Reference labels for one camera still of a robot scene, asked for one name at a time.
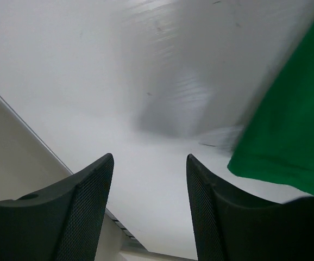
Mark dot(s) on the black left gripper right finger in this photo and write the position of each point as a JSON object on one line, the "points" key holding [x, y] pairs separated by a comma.
{"points": [[231, 224]]}

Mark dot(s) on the green t shirt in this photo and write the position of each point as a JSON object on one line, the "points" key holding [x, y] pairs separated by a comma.
{"points": [[278, 144]]}

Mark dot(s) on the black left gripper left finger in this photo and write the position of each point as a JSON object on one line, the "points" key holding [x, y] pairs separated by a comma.
{"points": [[62, 221]]}

